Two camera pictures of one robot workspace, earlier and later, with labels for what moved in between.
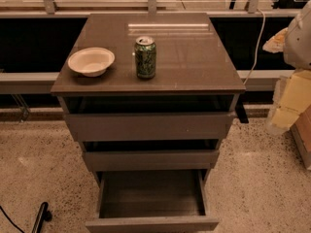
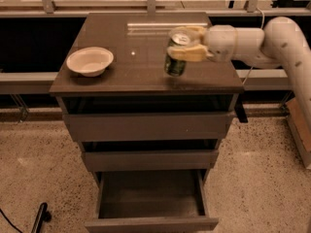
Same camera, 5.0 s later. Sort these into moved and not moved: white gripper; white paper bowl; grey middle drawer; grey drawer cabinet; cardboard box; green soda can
Moved: white gripper; green soda can
Not moved: white paper bowl; grey drawer cabinet; grey middle drawer; cardboard box
